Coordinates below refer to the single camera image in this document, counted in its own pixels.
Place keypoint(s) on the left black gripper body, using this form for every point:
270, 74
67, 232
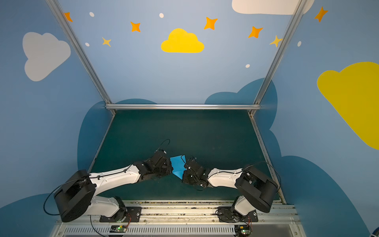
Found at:
165, 166

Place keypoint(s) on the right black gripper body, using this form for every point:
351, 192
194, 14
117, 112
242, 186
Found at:
189, 171

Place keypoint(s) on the blue square paper sheet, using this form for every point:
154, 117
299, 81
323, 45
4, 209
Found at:
178, 165

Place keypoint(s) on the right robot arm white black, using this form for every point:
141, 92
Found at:
257, 190

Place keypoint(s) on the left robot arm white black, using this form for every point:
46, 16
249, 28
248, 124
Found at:
80, 195

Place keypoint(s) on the right green circuit board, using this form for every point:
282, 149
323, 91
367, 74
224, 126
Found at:
242, 231

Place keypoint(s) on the green circuit board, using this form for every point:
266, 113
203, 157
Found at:
118, 229
242, 231

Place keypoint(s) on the left green circuit board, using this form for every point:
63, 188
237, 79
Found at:
118, 229

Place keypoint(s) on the back horizontal aluminium bar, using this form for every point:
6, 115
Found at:
181, 107

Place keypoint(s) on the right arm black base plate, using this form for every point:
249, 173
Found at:
229, 215

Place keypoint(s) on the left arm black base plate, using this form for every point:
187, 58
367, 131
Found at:
133, 214

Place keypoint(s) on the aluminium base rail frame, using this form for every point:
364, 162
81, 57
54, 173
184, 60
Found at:
186, 218

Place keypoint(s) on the left slanted aluminium post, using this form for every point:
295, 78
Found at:
70, 34

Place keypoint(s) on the slanted aluminium post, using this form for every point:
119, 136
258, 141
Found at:
288, 34
70, 34

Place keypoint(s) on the right slanted aluminium post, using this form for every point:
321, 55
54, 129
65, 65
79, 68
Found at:
288, 34

